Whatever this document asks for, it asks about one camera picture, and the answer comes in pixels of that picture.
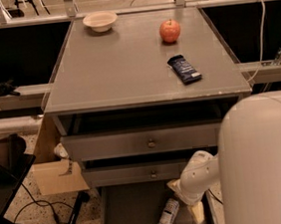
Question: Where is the grey middle drawer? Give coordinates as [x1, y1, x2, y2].
[82, 158, 187, 188]

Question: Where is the brass drawer knob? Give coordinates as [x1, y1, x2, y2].
[150, 171, 157, 179]
[146, 138, 156, 148]

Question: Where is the cardboard box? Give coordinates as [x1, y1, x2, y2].
[31, 116, 90, 195]

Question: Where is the brass top drawer knob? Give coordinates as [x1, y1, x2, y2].
[146, 138, 156, 148]

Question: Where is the grey bottom drawer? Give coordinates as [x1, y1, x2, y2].
[101, 181, 217, 224]

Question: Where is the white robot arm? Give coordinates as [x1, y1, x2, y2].
[168, 91, 281, 224]

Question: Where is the grey drawer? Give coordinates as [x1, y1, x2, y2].
[61, 119, 221, 161]
[82, 158, 187, 188]
[101, 181, 217, 224]

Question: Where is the white bowl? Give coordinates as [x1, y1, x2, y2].
[83, 11, 118, 33]

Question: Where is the white hanging cable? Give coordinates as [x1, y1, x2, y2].
[238, 0, 275, 84]

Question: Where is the black monitor stand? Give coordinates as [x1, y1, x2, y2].
[0, 134, 90, 224]

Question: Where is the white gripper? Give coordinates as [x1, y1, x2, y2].
[167, 150, 219, 224]

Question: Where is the grey top drawer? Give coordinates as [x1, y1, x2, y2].
[61, 119, 221, 161]

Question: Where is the dark blue snack bar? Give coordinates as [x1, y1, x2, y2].
[167, 55, 202, 86]

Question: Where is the grey drawer cabinet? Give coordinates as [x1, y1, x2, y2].
[32, 0, 262, 194]

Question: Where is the brass middle drawer knob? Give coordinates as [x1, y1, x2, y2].
[150, 171, 157, 179]

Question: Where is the black cable by drawer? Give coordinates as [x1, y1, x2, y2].
[208, 188, 224, 207]

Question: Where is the red apple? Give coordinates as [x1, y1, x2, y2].
[159, 19, 181, 43]

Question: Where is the black floor cable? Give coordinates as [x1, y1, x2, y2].
[5, 176, 92, 224]

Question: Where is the clear plastic water bottle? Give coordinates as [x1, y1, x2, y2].
[157, 198, 179, 224]

